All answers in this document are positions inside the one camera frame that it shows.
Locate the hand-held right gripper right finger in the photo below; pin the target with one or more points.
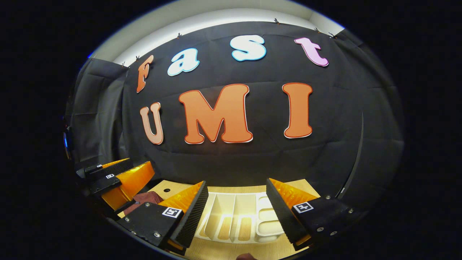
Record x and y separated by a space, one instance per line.
285 216

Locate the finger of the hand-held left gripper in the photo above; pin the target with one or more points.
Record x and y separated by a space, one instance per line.
130 184
115 168

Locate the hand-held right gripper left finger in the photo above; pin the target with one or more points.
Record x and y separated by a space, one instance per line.
191 216

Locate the reddish brown schoolbag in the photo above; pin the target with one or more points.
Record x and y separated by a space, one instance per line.
148 198

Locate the white bookshelf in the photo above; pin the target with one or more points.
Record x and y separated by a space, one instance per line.
231 206

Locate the black backdrop cloth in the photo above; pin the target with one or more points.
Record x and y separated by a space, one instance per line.
267 155

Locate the thin black pole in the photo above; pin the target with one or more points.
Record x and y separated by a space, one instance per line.
357 159

